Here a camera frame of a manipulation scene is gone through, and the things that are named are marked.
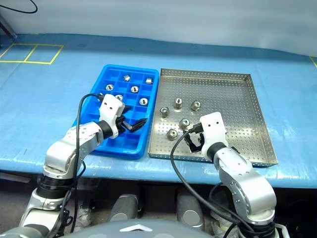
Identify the grey robot torso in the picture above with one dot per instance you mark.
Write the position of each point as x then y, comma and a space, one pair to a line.
111, 230

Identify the metal nut top centre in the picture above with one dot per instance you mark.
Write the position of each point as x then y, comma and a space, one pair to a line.
177, 102

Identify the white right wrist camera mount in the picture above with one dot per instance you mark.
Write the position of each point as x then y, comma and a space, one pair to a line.
213, 129

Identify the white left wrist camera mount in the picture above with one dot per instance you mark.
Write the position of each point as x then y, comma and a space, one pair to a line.
110, 106

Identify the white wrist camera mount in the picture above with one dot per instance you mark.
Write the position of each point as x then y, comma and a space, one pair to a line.
110, 106
213, 129

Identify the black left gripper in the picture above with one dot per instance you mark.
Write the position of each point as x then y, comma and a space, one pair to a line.
122, 125

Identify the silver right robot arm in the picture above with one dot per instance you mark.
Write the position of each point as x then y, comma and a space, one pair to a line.
247, 188

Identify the dark grey rounded shape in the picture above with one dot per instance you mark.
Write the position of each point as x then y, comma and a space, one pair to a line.
189, 210
123, 208

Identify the blue compartment tray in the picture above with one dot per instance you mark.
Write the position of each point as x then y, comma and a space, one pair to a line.
135, 141

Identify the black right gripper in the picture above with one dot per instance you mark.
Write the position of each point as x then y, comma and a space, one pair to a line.
200, 141

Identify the grey metal frame bar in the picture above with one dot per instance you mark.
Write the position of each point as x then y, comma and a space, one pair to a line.
7, 28

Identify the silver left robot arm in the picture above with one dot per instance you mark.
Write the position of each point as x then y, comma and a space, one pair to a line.
64, 148

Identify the perforated metal tray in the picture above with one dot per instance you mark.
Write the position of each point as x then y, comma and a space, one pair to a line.
223, 94

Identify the blue table cover sheet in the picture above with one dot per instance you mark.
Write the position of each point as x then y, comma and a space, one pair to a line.
37, 99

